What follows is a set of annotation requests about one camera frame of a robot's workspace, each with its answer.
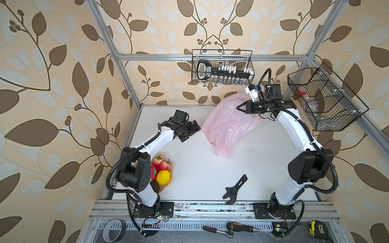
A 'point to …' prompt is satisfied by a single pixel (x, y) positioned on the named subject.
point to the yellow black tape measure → (317, 229)
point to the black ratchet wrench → (229, 234)
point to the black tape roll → (114, 230)
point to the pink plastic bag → (225, 125)
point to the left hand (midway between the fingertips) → (194, 129)
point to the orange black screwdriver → (235, 227)
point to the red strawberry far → (157, 161)
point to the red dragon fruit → (155, 168)
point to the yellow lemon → (163, 177)
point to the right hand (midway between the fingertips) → (237, 108)
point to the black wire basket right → (332, 106)
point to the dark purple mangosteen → (155, 186)
